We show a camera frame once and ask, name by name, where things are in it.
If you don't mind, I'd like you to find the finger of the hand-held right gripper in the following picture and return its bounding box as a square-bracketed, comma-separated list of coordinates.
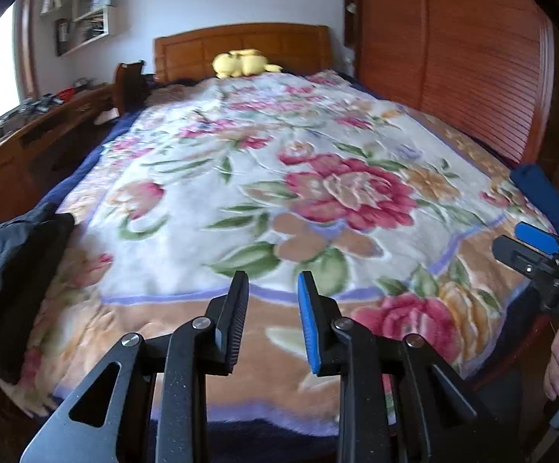
[513, 221, 559, 254]
[491, 236, 558, 283]

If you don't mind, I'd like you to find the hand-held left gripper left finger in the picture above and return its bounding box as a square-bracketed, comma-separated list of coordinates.
[19, 270, 251, 463]

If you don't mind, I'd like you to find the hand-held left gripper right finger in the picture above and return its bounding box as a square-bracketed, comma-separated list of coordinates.
[297, 270, 522, 463]

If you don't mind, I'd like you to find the blue blazer jacket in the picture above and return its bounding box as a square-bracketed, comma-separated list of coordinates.
[510, 163, 559, 238]

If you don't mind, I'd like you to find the floral blanket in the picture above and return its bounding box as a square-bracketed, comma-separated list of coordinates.
[19, 70, 558, 438]

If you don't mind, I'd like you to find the wooden slatted wardrobe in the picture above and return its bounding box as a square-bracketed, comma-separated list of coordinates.
[343, 0, 559, 175]

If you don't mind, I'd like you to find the black jacket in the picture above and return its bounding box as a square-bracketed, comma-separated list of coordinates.
[0, 201, 76, 383]

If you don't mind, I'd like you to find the wooden chair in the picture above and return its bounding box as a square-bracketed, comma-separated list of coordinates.
[114, 60, 146, 115]

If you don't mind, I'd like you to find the yellow plush toy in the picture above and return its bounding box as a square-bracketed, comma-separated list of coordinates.
[212, 49, 283, 79]

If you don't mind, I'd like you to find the wooden bed headboard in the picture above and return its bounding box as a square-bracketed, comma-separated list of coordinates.
[153, 23, 333, 84]

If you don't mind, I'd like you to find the white wall shelf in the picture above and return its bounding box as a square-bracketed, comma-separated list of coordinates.
[55, 0, 119, 57]

